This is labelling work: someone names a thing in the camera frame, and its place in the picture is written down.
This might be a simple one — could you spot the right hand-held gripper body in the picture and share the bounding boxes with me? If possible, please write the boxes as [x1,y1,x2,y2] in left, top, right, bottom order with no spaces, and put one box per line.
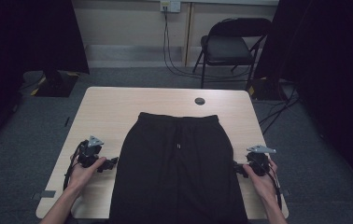
[246,145,276,177]

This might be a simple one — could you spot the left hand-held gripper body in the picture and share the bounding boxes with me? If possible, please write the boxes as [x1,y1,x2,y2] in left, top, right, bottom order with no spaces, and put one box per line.
[77,135,105,169]

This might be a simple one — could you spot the black pants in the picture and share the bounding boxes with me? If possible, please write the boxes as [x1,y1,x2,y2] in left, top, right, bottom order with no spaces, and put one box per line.
[108,111,248,224]

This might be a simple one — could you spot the person's right hand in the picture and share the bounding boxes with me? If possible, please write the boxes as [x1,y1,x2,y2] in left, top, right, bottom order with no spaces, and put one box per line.
[243,159,278,203]

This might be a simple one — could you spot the person's left hand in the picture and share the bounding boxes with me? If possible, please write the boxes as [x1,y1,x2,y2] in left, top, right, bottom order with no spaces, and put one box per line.
[68,156,107,190]

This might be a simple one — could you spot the black folding chair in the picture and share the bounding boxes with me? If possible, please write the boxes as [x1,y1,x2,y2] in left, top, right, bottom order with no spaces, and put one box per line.
[192,17,272,90]

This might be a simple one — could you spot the black curtain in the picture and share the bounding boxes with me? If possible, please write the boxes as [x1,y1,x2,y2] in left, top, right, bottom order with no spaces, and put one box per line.
[253,0,353,198]
[0,0,91,157]

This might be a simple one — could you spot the left hand-held gripper cable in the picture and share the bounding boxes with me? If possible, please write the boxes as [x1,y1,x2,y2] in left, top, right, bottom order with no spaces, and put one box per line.
[63,141,89,191]

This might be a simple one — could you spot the hand-held gripper cable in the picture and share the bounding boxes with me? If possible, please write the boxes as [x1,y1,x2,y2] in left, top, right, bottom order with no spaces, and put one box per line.
[63,141,89,191]
[258,158,283,210]

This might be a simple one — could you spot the right hand-held gripper cable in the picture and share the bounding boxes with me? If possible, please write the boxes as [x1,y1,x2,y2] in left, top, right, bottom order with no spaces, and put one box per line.
[258,158,283,210]

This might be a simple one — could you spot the black floor cables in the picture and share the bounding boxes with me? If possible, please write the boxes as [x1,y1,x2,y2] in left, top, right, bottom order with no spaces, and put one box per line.
[258,83,302,135]

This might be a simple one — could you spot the black stand base plate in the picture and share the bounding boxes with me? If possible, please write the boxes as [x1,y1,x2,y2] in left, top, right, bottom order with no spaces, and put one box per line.
[247,77,289,101]
[34,69,80,98]

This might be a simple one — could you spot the black wall outlet cable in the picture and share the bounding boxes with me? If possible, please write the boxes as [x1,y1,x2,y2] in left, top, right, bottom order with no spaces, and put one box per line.
[162,10,251,80]

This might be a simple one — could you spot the white wall outlet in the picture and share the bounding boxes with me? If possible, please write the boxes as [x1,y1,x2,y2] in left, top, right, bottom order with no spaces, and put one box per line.
[160,0,182,13]

